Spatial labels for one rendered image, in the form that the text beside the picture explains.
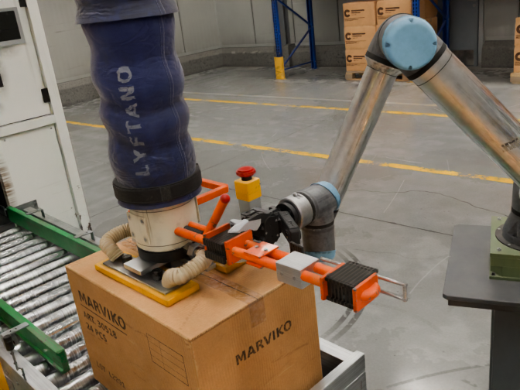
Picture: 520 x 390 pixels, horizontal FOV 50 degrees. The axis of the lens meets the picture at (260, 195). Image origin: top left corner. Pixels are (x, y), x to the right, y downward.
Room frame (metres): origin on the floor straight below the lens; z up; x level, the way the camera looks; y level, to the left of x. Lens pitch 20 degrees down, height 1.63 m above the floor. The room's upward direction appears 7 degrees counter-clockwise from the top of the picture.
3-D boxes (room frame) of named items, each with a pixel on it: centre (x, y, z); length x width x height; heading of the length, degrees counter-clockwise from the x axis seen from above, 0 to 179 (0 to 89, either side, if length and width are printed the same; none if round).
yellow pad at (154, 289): (1.31, 0.33, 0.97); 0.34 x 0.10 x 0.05; 43
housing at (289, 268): (1.04, -0.06, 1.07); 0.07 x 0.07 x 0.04; 43
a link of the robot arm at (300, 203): (1.34, -0.08, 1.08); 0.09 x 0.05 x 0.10; 42
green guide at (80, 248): (2.43, 0.85, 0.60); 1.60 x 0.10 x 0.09; 42
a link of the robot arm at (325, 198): (1.40, -0.15, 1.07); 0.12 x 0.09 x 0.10; 132
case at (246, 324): (1.37, 0.24, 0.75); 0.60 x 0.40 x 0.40; 42
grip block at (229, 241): (1.19, 0.09, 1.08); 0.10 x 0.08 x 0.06; 133
